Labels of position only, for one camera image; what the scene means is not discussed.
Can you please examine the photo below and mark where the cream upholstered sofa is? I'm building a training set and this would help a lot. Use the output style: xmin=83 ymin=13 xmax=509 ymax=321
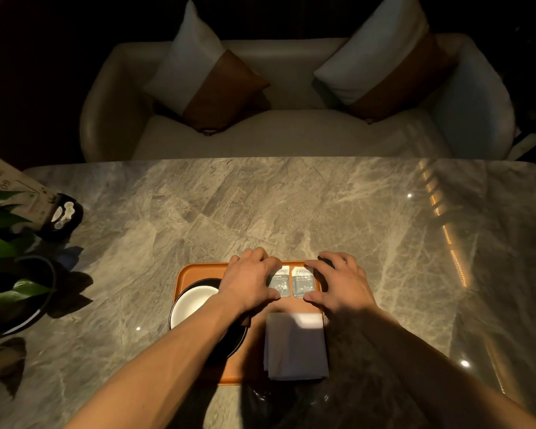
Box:
xmin=79 ymin=33 xmax=516 ymax=163

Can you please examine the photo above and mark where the person's right forearm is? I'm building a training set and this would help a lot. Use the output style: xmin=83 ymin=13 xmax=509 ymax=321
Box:
xmin=328 ymin=306 xmax=536 ymax=429

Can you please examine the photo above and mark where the beige table sign card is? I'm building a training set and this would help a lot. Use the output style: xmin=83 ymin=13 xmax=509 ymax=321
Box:
xmin=0 ymin=150 xmax=60 ymax=230

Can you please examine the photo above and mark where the orange serving tray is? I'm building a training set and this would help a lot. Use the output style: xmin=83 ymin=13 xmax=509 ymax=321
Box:
xmin=173 ymin=262 xmax=330 ymax=386

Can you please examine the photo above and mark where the black holder with white pattern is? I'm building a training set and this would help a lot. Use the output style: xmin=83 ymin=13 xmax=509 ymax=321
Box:
xmin=45 ymin=193 xmax=84 ymax=242

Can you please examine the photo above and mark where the person's left hand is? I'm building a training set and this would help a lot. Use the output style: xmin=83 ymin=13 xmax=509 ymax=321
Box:
xmin=216 ymin=247 xmax=283 ymax=315

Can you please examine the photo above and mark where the clear drinking glass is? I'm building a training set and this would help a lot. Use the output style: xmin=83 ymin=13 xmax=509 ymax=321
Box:
xmin=239 ymin=380 xmax=336 ymax=429

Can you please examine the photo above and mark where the green leafy plant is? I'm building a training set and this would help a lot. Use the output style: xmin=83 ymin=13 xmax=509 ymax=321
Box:
xmin=0 ymin=190 xmax=54 ymax=310

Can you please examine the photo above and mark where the person's right hand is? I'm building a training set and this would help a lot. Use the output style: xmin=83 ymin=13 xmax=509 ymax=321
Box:
xmin=303 ymin=251 xmax=379 ymax=316

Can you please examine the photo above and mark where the black round plant pot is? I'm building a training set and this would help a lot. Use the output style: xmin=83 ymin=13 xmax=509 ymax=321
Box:
xmin=0 ymin=255 xmax=58 ymax=337

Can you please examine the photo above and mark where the black round plate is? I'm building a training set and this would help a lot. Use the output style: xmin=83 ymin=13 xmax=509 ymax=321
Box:
xmin=168 ymin=278 xmax=250 ymax=363

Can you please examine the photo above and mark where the grey wet wipe packet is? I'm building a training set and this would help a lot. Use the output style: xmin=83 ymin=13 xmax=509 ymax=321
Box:
xmin=291 ymin=265 xmax=317 ymax=299
xmin=267 ymin=265 xmax=292 ymax=298

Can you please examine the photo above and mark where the folded grey napkin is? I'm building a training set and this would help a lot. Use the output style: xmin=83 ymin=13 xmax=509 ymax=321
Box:
xmin=263 ymin=312 xmax=330 ymax=381

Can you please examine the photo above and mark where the person's left forearm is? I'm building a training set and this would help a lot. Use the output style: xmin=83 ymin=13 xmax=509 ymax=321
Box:
xmin=65 ymin=296 xmax=252 ymax=429

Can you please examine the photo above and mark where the white round bowl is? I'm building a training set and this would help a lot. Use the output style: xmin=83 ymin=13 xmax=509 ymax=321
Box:
xmin=170 ymin=285 xmax=220 ymax=330

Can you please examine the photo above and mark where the white and brown cushion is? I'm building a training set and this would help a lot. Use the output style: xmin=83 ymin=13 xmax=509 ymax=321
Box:
xmin=313 ymin=0 xmax=457 ymax=125
xmin=143 ymin=0 xmax=271 ymax=135

